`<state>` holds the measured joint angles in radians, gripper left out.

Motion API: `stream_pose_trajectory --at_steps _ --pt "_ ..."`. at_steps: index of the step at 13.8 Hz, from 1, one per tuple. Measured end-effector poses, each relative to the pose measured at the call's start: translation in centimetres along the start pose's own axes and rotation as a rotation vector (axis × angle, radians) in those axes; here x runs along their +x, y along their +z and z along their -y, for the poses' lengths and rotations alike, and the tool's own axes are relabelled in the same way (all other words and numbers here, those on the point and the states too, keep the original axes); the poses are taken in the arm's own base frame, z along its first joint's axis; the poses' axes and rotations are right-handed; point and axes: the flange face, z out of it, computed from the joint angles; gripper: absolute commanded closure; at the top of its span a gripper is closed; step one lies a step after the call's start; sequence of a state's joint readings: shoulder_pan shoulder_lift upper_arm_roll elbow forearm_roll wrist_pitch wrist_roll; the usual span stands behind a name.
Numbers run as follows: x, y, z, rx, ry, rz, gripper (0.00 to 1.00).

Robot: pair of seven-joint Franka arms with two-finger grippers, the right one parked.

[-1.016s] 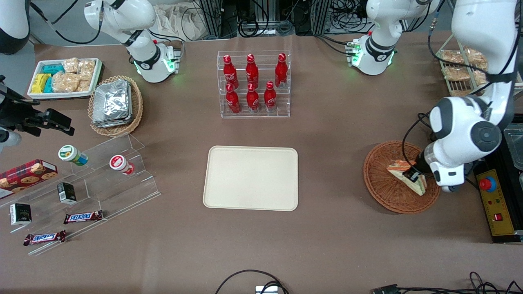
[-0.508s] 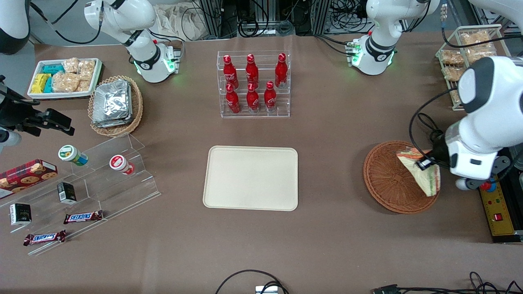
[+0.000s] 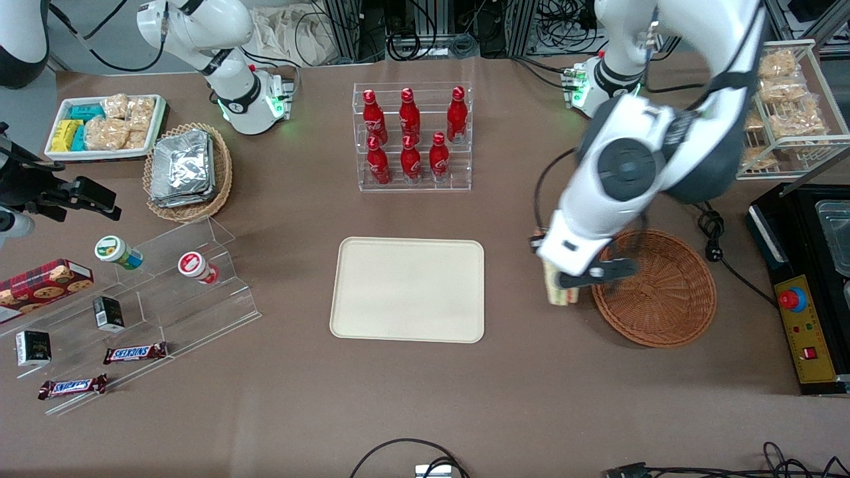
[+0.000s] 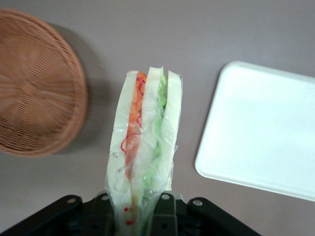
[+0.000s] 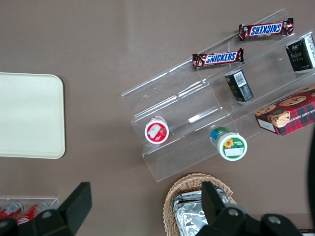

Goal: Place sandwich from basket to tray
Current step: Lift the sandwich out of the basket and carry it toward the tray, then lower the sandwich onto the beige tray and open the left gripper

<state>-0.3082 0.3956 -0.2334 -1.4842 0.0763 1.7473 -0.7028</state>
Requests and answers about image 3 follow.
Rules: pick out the green lid white cup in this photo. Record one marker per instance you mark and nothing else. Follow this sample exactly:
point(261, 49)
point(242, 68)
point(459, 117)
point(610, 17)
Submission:
point(116, 251)

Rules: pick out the clear plastic container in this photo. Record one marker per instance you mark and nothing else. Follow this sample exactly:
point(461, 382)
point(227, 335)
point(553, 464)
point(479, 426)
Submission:
point(835, 236)

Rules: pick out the black machine with yellow panel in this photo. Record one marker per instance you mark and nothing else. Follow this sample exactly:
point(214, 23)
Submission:
point(807, 338)

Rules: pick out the clear acrylic bottle rack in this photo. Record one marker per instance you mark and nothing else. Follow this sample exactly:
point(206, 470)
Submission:
point(412, 187)

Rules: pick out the small black box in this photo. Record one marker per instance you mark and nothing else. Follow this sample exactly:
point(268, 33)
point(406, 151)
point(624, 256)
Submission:
point(108, 313)
point(33, 348)

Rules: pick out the yellow snack pack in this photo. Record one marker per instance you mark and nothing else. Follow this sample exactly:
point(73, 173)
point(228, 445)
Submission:
point(65, 135)

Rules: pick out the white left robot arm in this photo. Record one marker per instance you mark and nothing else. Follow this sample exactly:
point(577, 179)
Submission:
point(624, 166)

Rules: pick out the round brown wicker basket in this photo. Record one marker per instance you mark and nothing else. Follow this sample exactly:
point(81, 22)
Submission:
point(664, 299)

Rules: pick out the triangular sandwich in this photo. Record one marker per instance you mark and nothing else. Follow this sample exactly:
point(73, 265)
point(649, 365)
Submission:
point(561, 297)

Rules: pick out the bagged bread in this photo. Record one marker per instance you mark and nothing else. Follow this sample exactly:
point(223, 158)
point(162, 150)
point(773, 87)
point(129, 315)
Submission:
point(757, 157)
point(787, 89)
point(778, 64)
point(754, 121)
point(797, 119)

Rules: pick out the oval light wicker basket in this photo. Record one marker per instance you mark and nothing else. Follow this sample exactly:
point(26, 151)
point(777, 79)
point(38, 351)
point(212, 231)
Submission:
point(222, 172)

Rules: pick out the red lid white cup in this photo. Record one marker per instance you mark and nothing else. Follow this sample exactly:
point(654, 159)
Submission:
point(196, 267)

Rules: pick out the brown snickers bar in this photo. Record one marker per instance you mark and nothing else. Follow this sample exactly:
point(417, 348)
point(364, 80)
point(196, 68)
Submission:
point(135, 353)
point(72, 386)

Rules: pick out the silver foil pack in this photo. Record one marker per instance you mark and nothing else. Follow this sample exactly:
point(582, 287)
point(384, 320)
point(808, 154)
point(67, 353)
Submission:
point(180, 167)

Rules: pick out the teal snack pack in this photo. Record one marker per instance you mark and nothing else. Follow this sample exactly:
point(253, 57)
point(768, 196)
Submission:
point(86, 112)
point(79, 138)

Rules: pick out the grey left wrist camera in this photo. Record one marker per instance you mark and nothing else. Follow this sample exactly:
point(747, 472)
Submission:
point(614, 271)

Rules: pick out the silver metal bracket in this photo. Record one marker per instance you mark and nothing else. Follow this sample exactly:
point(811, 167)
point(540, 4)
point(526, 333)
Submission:
point(433, 471)

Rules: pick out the beige rectangular tray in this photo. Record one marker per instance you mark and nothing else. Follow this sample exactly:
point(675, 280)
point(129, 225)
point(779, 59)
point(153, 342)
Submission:
point(407, 289)

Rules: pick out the red plaid cookie box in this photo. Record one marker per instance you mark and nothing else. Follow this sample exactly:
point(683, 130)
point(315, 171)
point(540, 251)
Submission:
point(43, 289)

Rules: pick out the red cola bottle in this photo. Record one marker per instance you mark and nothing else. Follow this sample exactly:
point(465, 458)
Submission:
point(378, 164)
point(439, 159)
point(373, 119)
point(410, 118)
point(457, 114)
point(411, 162)

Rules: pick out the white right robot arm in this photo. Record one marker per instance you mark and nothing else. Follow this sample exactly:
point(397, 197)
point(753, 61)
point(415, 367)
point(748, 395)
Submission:
point(199, 26)

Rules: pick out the white snack tray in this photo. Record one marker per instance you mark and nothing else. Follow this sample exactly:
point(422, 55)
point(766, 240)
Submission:
point(56, 156)

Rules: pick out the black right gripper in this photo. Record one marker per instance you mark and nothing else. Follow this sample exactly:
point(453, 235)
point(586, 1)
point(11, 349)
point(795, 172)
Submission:
point(28, 187)

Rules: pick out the aluminium frame post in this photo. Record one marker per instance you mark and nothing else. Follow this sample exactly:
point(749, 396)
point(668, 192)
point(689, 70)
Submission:
point(348, 30)
point(830, 26)

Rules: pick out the clear acrylic stepped display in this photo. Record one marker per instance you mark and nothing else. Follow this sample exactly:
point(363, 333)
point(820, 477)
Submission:
point(199, 312)

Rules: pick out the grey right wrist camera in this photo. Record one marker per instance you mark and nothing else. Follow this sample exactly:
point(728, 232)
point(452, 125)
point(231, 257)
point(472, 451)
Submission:
point(14, 227)

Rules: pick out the beige cloth bag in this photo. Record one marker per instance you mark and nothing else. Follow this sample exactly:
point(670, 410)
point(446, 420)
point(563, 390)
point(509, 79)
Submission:
point(285, 33)

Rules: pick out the clear bag of crackers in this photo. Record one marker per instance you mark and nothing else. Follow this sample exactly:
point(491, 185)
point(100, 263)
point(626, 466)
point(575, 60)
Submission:
point(106, 134)
point(141, 113)
point(114, 106)
point(137, 139)

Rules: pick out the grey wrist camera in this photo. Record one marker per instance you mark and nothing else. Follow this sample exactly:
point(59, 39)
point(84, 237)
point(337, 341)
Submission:
point(14, 227)
point(614, 271)

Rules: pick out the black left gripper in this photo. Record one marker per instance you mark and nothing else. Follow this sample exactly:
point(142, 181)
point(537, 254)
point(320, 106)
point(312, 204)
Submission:
point(536, 238)

